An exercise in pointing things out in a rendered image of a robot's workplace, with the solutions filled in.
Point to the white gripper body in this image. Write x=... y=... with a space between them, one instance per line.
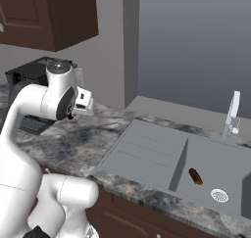
x=83 y=108

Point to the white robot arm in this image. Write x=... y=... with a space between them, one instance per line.
x=19 y=170

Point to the grey sink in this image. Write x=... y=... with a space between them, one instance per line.
x=147 y=150

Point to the white round sink drain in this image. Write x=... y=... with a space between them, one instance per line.
x=219 y=195

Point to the black coffee machine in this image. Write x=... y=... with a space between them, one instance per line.
x=27 y=73

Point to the brown base cupboard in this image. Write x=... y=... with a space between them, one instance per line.
x=130 y=220

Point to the brown oblong food item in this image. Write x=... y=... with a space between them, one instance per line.
x=195 y=176

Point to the grey tap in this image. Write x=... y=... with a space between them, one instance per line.
x=232 y=113

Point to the brown wall cupboard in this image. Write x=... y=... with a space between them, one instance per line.
x=73 y=16

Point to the brown wall cupboard door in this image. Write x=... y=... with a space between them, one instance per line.
x=23 y=16

